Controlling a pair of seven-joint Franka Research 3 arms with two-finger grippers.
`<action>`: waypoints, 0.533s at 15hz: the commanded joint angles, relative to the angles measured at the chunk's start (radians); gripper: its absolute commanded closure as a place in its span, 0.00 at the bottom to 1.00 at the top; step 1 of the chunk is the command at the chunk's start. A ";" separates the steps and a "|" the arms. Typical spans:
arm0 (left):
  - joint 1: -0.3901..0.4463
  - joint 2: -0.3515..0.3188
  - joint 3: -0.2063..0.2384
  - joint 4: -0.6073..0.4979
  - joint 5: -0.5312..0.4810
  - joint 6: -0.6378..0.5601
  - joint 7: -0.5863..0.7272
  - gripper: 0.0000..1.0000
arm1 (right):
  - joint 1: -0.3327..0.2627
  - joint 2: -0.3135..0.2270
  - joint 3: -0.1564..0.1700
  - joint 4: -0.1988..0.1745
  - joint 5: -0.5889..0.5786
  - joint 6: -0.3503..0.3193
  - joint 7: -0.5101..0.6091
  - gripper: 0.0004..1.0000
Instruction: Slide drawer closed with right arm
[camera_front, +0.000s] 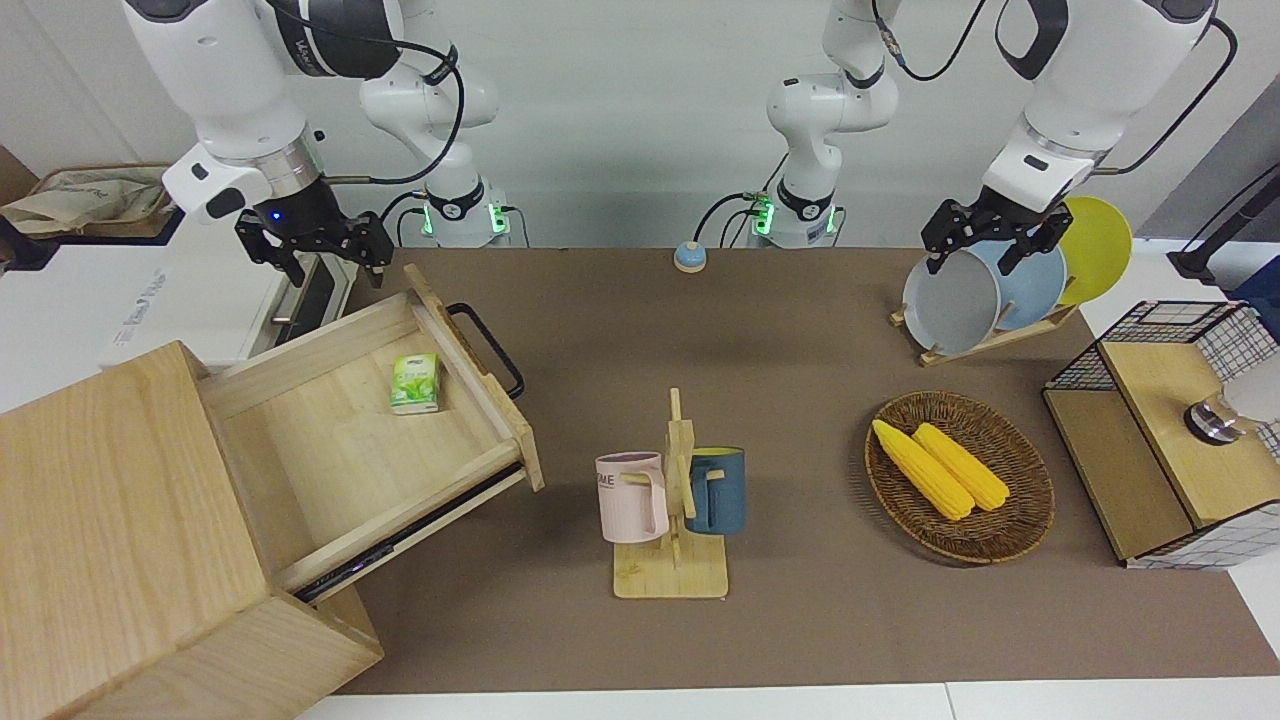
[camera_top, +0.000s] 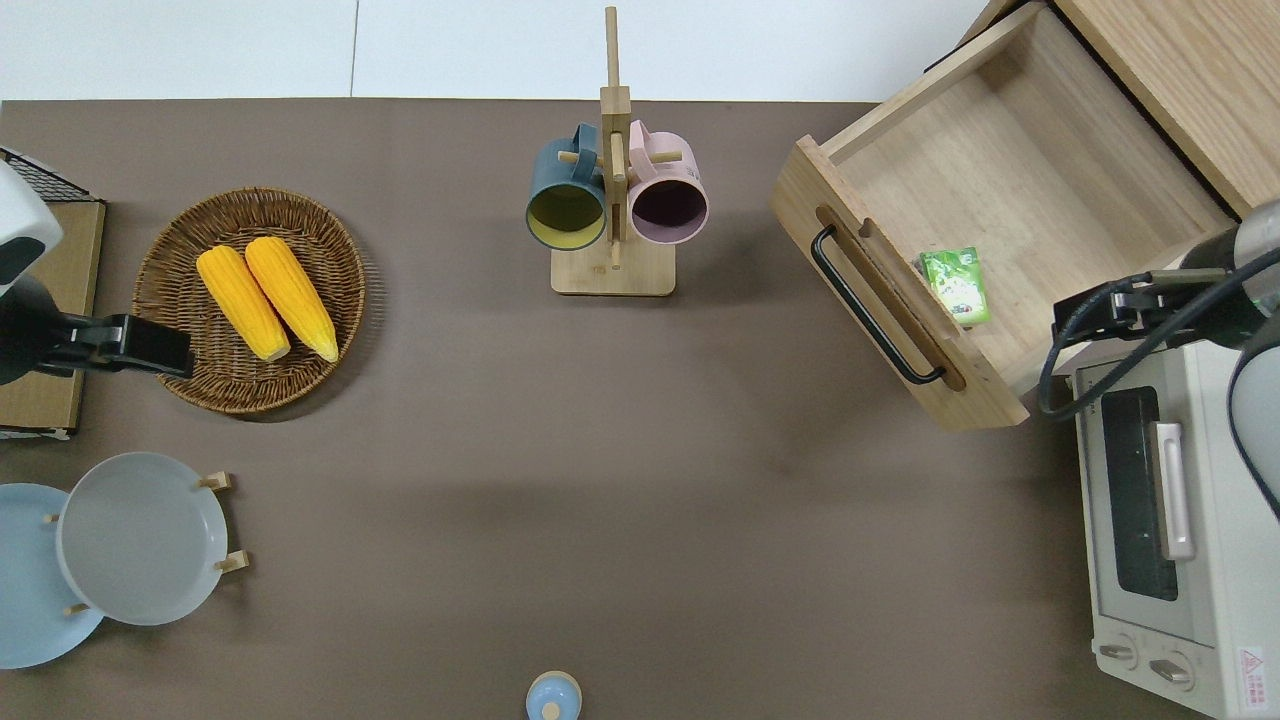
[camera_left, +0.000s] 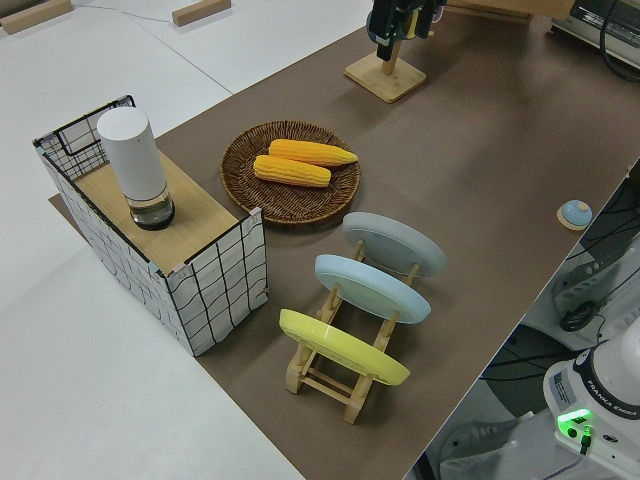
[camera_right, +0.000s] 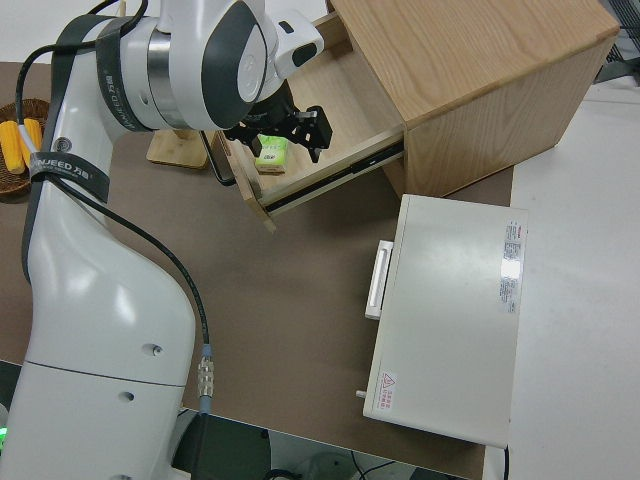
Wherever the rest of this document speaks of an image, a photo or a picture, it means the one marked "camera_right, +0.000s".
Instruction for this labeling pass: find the wooden cabinet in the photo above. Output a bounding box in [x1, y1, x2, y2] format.
[327, 0, 621, 199]

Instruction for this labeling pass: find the small green box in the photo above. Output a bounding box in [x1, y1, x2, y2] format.
[253, 135, 291, 176]

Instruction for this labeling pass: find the brown table mat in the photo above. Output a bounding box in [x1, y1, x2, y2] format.
[0, 62, 516, 480]

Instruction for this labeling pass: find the brown wicker basket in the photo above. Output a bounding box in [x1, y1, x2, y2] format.
[0, 98, 51, 196]

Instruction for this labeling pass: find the white toaster oven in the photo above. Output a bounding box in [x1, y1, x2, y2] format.
[355, 193, 530, 449]

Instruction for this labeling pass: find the light wooden drawer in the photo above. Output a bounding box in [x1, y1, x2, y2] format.
[209, 12, 406, 235]

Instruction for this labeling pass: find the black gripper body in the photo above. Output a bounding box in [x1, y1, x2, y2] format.
[223, 83, 307, 146]

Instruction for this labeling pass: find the black drawer handle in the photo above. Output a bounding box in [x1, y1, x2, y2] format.
[199, 130, 236, 186]

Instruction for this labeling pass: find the black printed velcro strap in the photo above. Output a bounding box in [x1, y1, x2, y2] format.
[27, 152, 110, 202]

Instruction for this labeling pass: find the white oven door handle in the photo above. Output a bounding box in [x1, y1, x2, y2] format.
[363, 239, 395, 321]

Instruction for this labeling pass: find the black mesh object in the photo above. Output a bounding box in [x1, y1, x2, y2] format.
[597, 0, 640, 84]

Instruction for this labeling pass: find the yellow corn cob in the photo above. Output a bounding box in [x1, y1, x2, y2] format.
[0, 120, 25, 175]
[22, 118, 44, 151]

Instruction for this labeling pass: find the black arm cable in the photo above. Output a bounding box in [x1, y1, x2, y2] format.
[14, 0, 216, 416]

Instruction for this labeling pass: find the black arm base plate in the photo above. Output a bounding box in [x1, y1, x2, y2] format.
[169, 409, 274, 480]

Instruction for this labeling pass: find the wooden mug rack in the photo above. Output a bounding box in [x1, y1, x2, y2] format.
[117, 0, 209, 170]

